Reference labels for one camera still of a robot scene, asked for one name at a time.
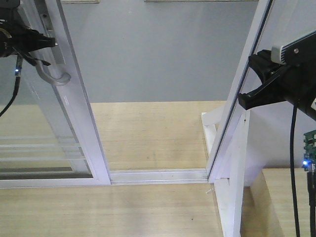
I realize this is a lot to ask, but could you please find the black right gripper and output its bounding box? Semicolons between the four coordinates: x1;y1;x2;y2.
237;49;316;116

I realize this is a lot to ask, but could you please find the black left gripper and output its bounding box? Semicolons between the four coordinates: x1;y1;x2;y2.
0;0;55;66

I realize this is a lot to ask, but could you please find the white door handle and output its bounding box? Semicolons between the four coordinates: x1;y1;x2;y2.
35;61;71;86

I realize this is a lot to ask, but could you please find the white sliding glass door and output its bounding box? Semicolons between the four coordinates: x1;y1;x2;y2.
0;0;111;189

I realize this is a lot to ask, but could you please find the aluminium door floor track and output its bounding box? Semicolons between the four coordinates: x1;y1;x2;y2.
110;168;208;185

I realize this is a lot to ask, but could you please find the green circuit board right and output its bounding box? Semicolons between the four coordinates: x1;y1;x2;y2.
303;130;316;173

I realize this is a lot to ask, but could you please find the light wooden platform board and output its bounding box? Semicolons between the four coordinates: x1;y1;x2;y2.
0;101;223;237

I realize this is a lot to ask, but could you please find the light wooden box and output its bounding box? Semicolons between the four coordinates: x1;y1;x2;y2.
240;168;296;237

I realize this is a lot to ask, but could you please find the black cable left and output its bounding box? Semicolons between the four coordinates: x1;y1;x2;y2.
0;54;24;117

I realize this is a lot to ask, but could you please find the black cable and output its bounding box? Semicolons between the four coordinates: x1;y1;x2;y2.
289;103;316;237
0;54;24;117

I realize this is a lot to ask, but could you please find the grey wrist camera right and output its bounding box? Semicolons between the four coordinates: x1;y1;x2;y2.
271;31;316;66

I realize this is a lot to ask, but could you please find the white wall panel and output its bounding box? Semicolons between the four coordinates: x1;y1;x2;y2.
244;0;316;186

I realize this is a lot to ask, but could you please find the white door frame post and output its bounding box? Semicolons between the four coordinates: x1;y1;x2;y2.
201;0;274;183

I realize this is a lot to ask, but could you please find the black cable right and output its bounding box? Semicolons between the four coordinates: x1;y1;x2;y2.
289;103;316;237

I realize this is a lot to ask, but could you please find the white triangular support bracket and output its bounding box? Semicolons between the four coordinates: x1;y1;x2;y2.
201;106;250;237

